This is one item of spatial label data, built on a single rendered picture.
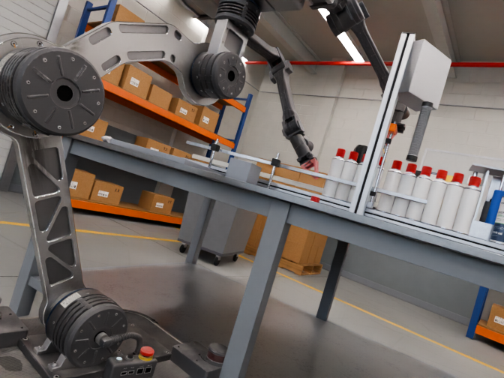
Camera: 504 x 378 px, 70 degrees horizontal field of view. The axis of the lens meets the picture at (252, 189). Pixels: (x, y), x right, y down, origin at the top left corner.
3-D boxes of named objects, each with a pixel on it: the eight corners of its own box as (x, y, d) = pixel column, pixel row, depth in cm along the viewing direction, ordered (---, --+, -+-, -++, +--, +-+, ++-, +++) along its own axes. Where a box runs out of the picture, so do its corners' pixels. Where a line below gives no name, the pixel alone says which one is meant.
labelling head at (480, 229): (490, 244, 134) (510, 178, 134) (498, 244, 122) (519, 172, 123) (449, 232, 140) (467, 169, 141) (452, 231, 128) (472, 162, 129)
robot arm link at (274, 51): (267, 59, 184) (283, 48, 179) (276, 82, 181) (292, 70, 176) (213, 21, 146) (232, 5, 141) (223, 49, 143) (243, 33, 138)
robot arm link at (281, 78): (267, 69, 178) (285, 57, 173) (274, 76, 182) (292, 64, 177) (280, 135, 155) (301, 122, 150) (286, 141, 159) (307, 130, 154)
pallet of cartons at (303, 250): (320, 274, 542) (346, 185, 546) (299, 275, 472) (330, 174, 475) (254, 248, 605) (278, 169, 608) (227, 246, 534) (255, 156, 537)
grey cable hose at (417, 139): (416, 163, 126) (433, 106, 127) (416, 160, 123) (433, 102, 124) (406, 160, 128) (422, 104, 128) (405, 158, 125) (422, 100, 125)
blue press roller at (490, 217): (491, 238, 126) (504, 193, 127) (493, 237, 123) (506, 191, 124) (481, 235, 128) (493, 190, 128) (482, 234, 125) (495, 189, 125)
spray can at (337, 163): (335, 199, 146) (349, 151, 147) (331, 198, 142) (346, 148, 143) (324, 196, 149) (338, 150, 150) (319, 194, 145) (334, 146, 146)
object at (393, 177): (390, 215, 137) (405, 163, 138) (389, 214, 133) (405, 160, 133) (376, 211, 140) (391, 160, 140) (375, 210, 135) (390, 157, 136)
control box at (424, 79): (437, 110, 129) (452, 60, 130) (408, 91, 121) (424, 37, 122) (413, 112, 138) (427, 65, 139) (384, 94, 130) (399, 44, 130)
